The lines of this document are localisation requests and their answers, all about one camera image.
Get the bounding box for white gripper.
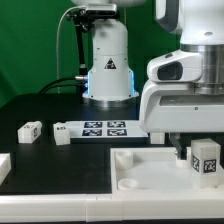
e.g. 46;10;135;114
139;50;224;160

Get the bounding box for white square table top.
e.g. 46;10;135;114
111;147;224;201

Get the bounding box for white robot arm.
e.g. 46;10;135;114
71;0;224;136

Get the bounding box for white front wall rail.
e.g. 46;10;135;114
0;190;224;223

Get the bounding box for white marker base plate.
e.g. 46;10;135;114
66;120;148;138

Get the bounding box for black cables at base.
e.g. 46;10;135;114
38;75;88;95

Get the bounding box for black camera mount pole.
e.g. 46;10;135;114
66;10;94;82

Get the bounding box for grey camera on mount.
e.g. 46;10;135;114
85;4;117;16

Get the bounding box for grey cable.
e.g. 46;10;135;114
55;4;87;94

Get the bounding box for white left wall piece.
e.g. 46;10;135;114
0;153;11;185

